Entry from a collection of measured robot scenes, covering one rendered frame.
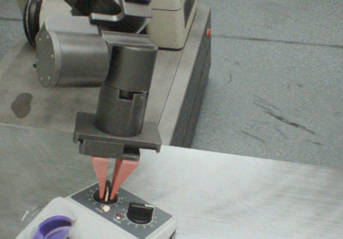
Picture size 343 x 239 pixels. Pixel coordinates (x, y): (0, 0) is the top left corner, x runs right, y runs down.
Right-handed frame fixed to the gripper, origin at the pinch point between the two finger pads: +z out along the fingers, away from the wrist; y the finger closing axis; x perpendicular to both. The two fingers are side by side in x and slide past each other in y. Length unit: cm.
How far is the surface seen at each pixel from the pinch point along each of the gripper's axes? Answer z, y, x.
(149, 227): 1.6, 5.3, -4.9
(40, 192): 6.8, -8.7, 8.7
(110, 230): 0.5, 0.3, -7.5
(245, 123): 26, 61, 102
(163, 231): 2.1, 7.3, -4.8
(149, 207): -0.2, 5.2, -3.2
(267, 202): -0.7, 22.4, -0.2
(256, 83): 14, 69, 122
